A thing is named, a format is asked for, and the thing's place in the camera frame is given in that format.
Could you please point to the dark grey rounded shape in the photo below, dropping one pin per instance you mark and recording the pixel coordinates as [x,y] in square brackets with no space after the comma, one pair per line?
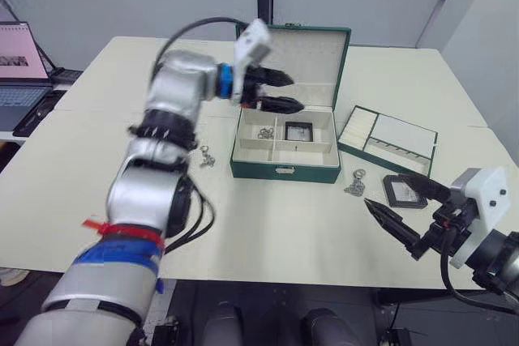
[324,327]

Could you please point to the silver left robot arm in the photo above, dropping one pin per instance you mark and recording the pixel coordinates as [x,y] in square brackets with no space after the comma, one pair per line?
[134,196]

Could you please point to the black framed display case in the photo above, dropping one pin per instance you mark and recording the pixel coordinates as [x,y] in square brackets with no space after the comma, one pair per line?
[299,132]
[401,196]

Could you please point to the green jewelry box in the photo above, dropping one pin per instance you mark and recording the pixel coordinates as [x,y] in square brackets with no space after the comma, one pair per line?
[284,172]

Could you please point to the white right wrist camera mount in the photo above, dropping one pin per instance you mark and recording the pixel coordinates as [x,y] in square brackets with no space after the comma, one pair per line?
[486,188]

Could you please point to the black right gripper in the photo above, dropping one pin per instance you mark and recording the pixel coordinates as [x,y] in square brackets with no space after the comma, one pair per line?
[440,232]

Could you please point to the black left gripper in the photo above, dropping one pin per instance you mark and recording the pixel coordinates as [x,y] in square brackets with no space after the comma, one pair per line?
[249,90]

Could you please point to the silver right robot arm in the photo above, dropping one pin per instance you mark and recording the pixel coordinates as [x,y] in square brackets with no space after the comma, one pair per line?
[503,253]

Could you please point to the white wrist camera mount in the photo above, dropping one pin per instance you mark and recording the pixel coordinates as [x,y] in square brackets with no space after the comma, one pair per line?
[253,40]
[486,188]

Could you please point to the black floor box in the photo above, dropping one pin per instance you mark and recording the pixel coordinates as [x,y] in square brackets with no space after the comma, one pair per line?
[166,331]

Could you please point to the black flat device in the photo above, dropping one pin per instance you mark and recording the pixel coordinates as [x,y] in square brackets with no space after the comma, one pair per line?
[67,75]

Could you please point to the green jewelry tray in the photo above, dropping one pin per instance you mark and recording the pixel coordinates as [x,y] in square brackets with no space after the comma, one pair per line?
[399,131]

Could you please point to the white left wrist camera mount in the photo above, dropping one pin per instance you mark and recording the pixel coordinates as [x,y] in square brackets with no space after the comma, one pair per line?
[253,40]

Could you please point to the open laptop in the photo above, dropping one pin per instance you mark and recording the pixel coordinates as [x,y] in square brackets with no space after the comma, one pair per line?
[20,50]

